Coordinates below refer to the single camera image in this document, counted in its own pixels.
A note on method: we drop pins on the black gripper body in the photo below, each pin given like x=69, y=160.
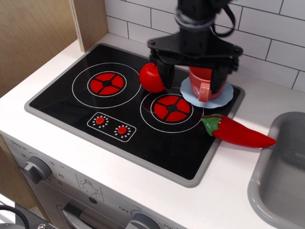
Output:
x=204, y=48

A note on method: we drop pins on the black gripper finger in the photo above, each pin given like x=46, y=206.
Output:
x=166, y=73
x=218, y=79

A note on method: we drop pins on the pink toy cup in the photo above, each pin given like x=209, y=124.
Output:
x=201, y=83

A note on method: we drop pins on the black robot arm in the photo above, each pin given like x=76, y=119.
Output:
x=198, y=15

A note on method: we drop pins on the light blue toy plate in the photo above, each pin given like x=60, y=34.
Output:
x=223, y=99

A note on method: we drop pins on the red toy apple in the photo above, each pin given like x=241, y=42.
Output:
x=150, y=79

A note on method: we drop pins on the red toy chili pepper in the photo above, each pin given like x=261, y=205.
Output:
x=228, y=130

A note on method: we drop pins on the black toy stovetop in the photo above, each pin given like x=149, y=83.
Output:
x=100, y=99

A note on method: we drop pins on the grey toy sink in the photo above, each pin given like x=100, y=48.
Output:
x=276, y=190

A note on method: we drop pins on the wooden side panel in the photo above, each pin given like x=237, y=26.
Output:
x=34, y=31

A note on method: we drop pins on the white toy oven front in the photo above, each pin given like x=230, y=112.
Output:
x=99, y=206

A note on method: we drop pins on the grey temperature knob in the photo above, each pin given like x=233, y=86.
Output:
x=141, y=221

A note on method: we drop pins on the grey timer knob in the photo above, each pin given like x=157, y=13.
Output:
x=37, y=170

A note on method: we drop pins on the grey oven door handle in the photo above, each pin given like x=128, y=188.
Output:
x=71, y=214

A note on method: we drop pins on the black device with cable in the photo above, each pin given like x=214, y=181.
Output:
x=23, y=219

